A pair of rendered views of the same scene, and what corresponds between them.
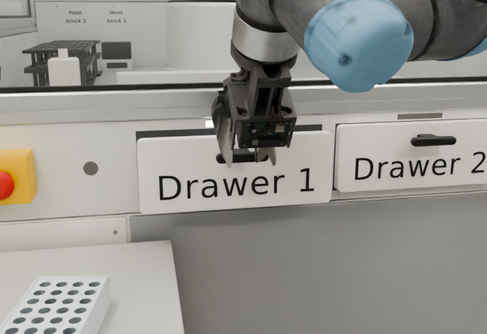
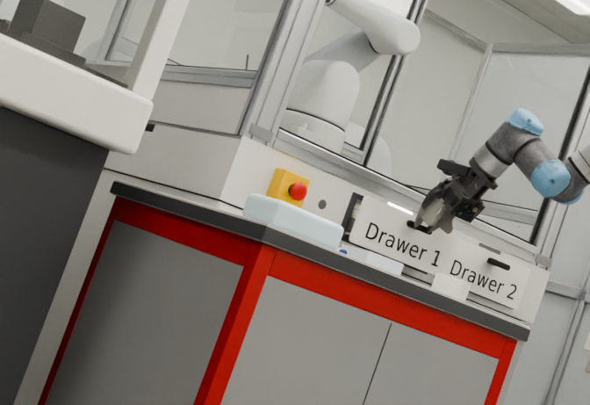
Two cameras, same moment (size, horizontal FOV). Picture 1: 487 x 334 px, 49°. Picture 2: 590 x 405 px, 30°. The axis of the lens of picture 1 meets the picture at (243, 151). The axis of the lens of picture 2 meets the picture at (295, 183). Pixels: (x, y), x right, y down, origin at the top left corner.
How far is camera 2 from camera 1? 197 cm
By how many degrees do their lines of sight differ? 30
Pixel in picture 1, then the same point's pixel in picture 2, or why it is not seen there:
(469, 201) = not seen: hidden behind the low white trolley
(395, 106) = (480, 236)
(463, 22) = (576, 186)
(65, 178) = (307, 205)
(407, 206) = not seen: hidden behind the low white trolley
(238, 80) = (456, 180)
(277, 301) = not seen: hidden behind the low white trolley
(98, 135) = (334, 185)
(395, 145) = (475, 260)
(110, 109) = (347, 172)
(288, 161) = (431, 242)
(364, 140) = (462, 249)
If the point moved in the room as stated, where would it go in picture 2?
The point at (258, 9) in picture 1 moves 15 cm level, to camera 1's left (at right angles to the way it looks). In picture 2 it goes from (503, 151) to (447, 126)
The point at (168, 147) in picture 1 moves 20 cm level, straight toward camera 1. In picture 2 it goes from (381, 206) to (435, 218)
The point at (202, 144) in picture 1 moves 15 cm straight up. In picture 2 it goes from (397, 213) to (419, 151)
